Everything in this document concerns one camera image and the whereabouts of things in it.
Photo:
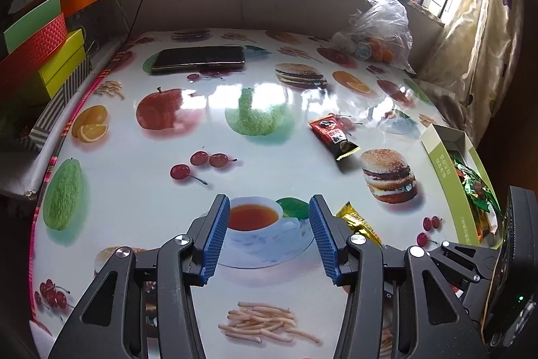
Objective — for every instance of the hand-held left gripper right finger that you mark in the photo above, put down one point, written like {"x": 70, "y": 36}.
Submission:
{"x": 325, "y": 241}

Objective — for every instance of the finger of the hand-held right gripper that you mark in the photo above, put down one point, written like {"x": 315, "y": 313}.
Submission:
{"x": 475, "y": 254}
{"x": 470, "y": 291}

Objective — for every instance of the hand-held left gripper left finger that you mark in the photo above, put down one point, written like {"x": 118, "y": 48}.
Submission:
{"x": 214, "y": 241}

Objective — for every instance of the yellow orange-print snack packet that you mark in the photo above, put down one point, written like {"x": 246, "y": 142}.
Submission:
{"x": 487, "y": 227}

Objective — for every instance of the small gold candy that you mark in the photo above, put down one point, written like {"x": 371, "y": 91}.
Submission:
{"x": 357, "y": 222}

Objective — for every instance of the green cookie snack packet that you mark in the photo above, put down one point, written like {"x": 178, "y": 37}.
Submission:
{"x": 479, "y": 191}

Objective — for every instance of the green cardboard box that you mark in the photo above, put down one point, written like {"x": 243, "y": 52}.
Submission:
{"x": 441, "y": 161}

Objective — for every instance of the red snack packet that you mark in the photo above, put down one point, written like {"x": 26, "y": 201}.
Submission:
{"x": 334, "y": 134}

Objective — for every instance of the black smartphone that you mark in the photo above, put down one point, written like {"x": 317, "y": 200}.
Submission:
{"x": 197, "y": 58}

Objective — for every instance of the small round lidded cup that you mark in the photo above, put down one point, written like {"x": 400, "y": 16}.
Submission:
{"x": 362, "y": 49}

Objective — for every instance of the mandarin orange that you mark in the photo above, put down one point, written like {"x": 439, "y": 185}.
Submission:
{"x": 381, "y": 50}

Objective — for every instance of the black-white striped box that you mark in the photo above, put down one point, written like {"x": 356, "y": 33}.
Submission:
{"x": 54, "y": 113}

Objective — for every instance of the cream printed curtain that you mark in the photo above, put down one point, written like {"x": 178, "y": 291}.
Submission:
{"x": 475, "y": 39}

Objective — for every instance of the clear plastic bag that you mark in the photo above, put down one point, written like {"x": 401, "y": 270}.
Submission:
{"x": 378, "y": 18}

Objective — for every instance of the yellow-green box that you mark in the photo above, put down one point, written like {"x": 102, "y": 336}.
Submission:
{"x": 63, "y": 62}

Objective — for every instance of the red patterned box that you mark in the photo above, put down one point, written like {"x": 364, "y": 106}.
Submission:
{"x": 31, "y": 56}

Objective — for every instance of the light green box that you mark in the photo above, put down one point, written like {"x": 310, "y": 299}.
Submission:
{"x": 33, "y": 22}

